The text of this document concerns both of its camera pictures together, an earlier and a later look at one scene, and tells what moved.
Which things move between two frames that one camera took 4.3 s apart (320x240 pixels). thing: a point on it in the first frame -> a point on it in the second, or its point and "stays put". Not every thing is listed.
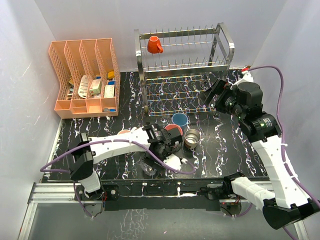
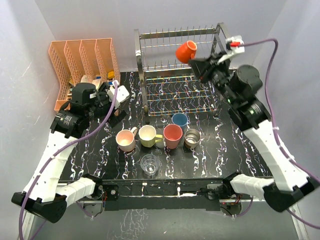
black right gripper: [217, 88] -> [202, 67]
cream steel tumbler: [192, 137] stays put
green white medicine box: [95, 86] stays put
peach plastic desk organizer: [88, 74] stays put
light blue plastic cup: [180, 119] stays put
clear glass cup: [149, 170] stays put
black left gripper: [151, 162] -> [103, 95]
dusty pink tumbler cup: [173, 130] stays put
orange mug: [154, 46] -> [186, 51]
